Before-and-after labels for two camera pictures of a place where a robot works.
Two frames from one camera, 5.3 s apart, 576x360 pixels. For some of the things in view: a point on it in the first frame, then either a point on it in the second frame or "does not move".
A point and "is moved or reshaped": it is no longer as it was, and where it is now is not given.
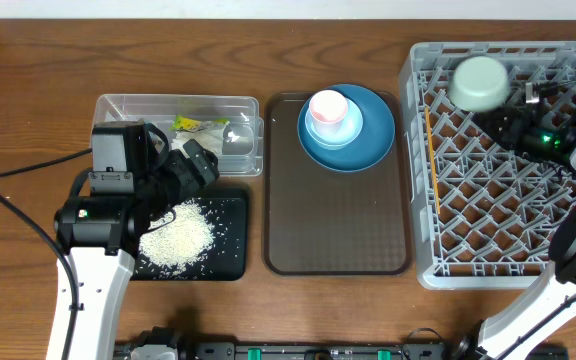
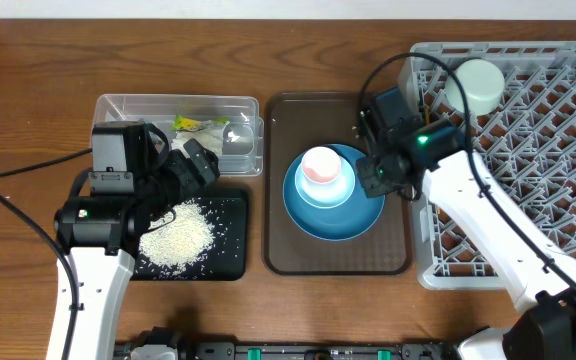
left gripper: (186, 187) does not move
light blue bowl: (350, 129) -> (326, 195)
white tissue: (210, 136) does not move
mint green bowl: (479, 84) does not move
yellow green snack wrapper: (189, 124) does not move
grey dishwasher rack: (481, 213) does not move
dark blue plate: (377, 136) is moved or reshaped
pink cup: (328, 109) -> (321, 165)
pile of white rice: (186, 239) does not move
